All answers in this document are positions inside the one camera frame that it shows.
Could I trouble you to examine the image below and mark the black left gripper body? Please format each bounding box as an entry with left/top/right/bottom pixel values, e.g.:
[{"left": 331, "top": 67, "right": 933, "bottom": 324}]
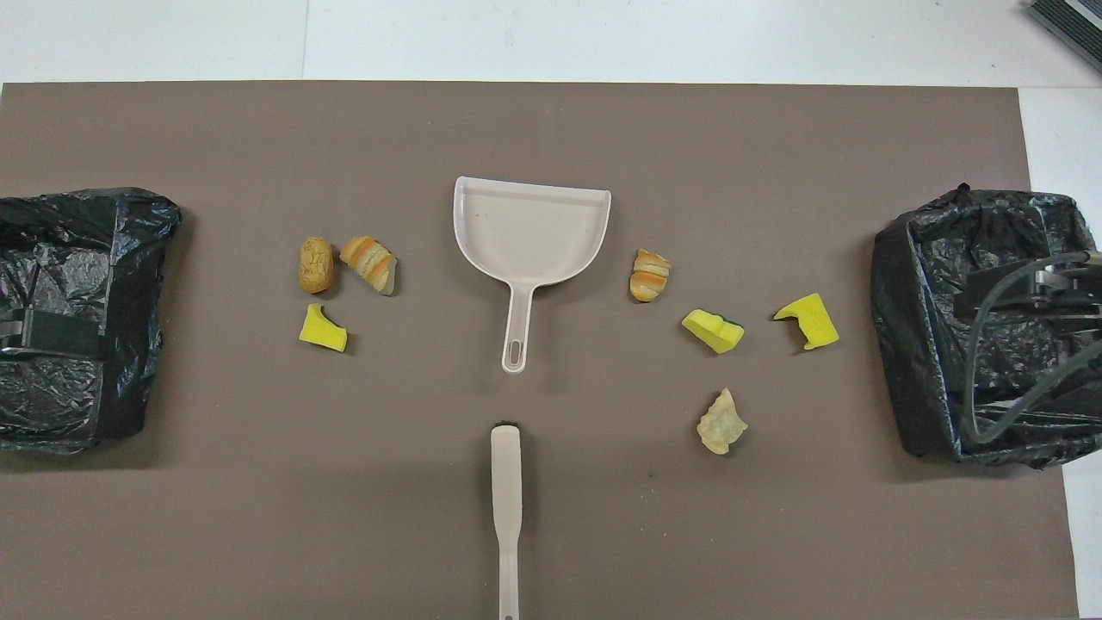
[{"left": 0, "top": 307, "right": 109, "bottom": 359}]

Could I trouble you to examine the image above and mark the yellow sponge with green pad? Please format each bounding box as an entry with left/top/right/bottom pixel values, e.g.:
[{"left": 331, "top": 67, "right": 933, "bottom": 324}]
[{"left": 681, "top": 309, "right": 746, "bottom": 355}]

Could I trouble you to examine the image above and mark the beige brush with black bristles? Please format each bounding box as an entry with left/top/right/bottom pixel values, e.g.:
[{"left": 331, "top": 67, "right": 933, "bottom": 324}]
[{"left": 490, "top": 419, "right": 524, "bottom": 620}]

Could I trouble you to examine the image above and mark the plain yellow sponge piece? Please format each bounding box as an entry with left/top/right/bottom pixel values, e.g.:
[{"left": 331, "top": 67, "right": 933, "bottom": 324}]
[{"left": 299, "top": 303, "right": 350, "bottom": 354}]

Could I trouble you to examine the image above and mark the orange striped croissant piece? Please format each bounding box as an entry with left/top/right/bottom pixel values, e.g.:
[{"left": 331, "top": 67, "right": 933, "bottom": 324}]
[{"left": 338, "top": 235, "right": 399, "bottom": 297}]

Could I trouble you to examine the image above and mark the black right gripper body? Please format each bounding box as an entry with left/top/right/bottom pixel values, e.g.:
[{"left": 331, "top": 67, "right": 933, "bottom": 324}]
[{"left": 954, "top": 258, "right": 1102, "bottom": 338}]

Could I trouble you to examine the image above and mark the bin lined with black bag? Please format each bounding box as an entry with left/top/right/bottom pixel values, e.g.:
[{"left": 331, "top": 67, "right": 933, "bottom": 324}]
[
  {"left": 870, "top": 183, "right": 1102, "bottom": 470},
  {"left": 0, "top": 188, "right": 183, "bottom": 455}
]

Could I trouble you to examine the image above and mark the notched yellow sponge piece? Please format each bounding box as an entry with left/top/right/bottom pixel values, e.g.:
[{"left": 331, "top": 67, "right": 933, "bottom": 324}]
[{"left": 772, "top": 293, "right": 840, "bottom": 350}]

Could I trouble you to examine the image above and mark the pale dumpling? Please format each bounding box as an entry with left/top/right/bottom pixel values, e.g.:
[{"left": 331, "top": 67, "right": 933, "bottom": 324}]
[{"left": 696, "top": 387, "right": 748, "bottom": 456}]

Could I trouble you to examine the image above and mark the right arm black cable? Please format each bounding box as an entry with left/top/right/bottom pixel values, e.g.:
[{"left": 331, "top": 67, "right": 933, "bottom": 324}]
[{"left": 963, "top": 250, "right": 1102, "bottom": 445}]

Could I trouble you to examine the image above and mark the brown potato shaped bread roll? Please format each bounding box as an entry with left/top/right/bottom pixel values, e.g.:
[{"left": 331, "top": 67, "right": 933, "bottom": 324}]
[{"left": 298, "top": 237, "right": 335, "bottom": 295}]

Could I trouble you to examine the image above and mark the small striped croissant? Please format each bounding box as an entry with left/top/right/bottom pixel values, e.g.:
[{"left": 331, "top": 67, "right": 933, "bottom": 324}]
[{"left": 629, "top": 249, "right": 672, "bottom": 303}]

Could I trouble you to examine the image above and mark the beige plastic dustpan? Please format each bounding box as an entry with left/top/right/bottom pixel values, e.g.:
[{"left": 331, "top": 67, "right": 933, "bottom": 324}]
[{"left": 453, "top": 176, "right": 613, "bottom": 375}]

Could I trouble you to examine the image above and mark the brown table mat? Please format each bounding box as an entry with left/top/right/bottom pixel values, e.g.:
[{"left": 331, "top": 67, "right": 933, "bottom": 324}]
[{"left": 0, "top": 81, "right": 1080, "bottom": 620}]

